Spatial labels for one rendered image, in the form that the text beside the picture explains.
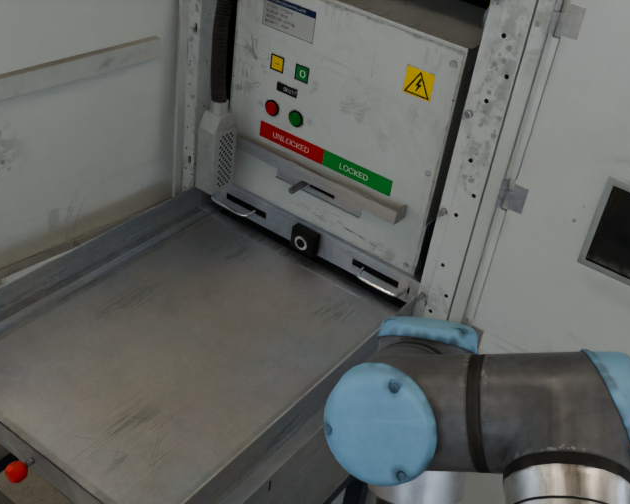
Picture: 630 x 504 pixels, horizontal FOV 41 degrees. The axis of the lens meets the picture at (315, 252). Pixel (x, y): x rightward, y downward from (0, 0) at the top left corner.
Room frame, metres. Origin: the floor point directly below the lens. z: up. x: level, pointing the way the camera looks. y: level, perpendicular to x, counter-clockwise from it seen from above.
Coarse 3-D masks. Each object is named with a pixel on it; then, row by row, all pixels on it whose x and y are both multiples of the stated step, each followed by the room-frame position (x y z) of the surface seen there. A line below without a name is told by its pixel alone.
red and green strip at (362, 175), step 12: (264, 132) 1.55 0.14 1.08; (276, 132) 1.53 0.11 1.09; (288, 144) 1.52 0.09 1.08; (300, 144) 1.50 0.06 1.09; (312, 144) 1.49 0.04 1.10; (312, 156) 1.49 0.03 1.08; (324, 156) 1.47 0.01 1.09; (336, 156) 1.46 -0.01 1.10; (336, 168) 1.46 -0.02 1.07; (348, 168) 1.44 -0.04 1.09; (360, 168) 1.43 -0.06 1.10; (360, 180) 1.43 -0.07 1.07; (372, 180) 1.41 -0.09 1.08; (384, 180) 1.40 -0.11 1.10; (384, 192) 1.40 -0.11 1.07
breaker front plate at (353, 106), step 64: (256, 0) 1.58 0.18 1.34; (320, 0) 1.50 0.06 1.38; (256, 64) 1.57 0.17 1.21; (320, 64) 1.49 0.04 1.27; (384, 64) 1.42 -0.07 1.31; (448, 64) 1.36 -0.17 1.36; (256, 128) 1.56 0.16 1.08; (320, 128) 1.48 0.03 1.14; (384, 128) 1.41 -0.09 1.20; (256, 192) 1.55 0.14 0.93; (320, 192) 1.47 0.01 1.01; (384, 256) 1.38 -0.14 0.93
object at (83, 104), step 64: (0, 0) 1.32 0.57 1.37; (64, 0) 1.41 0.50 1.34; (128, 0) 1.52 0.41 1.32; (0, 64) 1.31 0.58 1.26; (64, 64) 1.39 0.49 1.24; (128, 64) 1.50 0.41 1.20; (0, 128) 1.30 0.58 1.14; (64, 128) 1.40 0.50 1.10; (128, 128) 1.52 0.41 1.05; (0, 192) 1.29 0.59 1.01; (64, 192) 1.40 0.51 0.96; (128, 192) 1.52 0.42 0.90; (0, 256) 1.28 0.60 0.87
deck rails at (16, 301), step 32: (192, 192) 1.56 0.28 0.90; (128, 224) 1.40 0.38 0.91; (160, 224) 1.47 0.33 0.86; (192, 224) 1.51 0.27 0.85; (64, 256) 1.26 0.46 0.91; (96, 256) 1.32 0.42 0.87; (128, 256) 1.37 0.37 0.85; (0, 288) 1.13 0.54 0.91; (32, 288) 1.19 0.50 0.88; (64, 288) 1.24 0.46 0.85; (0, 320) 1.12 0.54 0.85; (352, 352) 1.11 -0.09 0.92; (320, 384) 1.03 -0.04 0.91; (288, 416) 0.95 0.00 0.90; (256, 448) 0.88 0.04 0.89; (224, 480) 0.82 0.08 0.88
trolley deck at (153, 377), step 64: (192, 256) 1.40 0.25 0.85; (256, 256) 1.44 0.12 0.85; (64, 320) 1.15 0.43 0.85; (128, 320) 1.18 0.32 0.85; (192, 320) 1.21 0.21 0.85; (256, 320) 1.23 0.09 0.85; (320, 320) 1.26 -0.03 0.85; (0, 384) 0.97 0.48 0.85; (64, 384) 1.00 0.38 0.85; (128, 384) 1.02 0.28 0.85; (192, 384) 1.04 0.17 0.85; (256, 384) 1.07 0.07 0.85; (64, 448) 0.86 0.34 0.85; (128, 448) 0.88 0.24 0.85; (192, 448) 0.90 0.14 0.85
